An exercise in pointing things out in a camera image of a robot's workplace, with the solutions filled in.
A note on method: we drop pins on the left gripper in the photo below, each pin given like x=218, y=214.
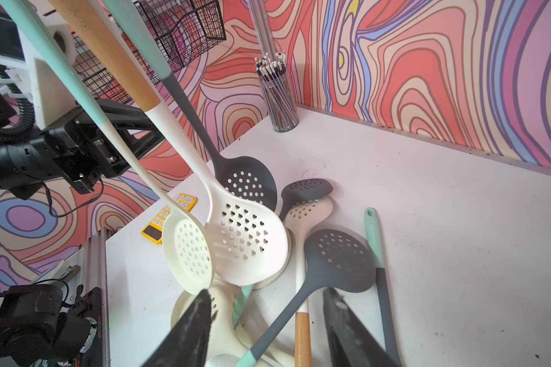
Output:
x=73, y=148

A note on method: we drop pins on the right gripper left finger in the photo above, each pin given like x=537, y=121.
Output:
x=187, y=342

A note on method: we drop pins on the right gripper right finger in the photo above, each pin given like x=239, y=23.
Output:
x=350, y=343

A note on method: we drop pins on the cream skimmer mint handle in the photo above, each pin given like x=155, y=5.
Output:
x=184, y=239

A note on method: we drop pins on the cream skimmer wooden handle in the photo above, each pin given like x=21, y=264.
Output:
x=247, y=240

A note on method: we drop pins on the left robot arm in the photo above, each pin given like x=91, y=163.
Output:
x=36, y=321

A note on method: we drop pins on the pen holder cup with pens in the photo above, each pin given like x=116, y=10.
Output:
x=275, y=85

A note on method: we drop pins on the grey slotted spoon mint handle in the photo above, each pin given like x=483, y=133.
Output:
x=333, y=259

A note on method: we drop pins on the grey slotted spatula mint handle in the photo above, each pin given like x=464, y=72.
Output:
x=374, y=238

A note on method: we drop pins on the black wire basket left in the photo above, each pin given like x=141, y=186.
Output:
x=182, y=30

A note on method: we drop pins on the mint handle utensil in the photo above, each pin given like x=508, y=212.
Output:
x=292, y=194

